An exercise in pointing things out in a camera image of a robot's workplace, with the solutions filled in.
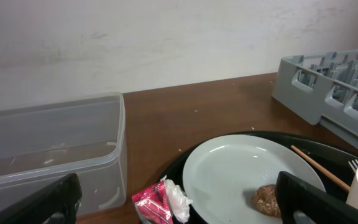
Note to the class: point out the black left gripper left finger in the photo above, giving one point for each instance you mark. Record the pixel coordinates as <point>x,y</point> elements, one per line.
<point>57,203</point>

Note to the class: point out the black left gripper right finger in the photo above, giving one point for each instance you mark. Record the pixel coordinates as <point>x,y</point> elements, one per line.
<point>301,202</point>

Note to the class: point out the grey dishwasher rack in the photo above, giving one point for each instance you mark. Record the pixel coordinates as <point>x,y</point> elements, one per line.
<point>322,89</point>

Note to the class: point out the brown cookie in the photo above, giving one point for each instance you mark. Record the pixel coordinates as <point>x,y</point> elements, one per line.
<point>264,201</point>

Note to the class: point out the wooden chopstick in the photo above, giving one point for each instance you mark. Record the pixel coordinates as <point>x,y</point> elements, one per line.
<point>327,173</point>

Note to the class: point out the round black tray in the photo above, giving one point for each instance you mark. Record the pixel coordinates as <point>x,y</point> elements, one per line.
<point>331,157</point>

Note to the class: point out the clear plastic bin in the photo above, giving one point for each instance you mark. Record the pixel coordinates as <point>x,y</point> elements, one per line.
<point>40,144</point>

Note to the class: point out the white plastic fork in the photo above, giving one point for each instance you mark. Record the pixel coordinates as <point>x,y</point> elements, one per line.
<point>353,165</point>

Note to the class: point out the grey-white plate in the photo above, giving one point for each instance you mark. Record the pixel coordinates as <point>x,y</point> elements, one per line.
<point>221,175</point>

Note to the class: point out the red snack wrapper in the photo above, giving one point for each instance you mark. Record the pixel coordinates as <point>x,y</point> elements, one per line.
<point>162,203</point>

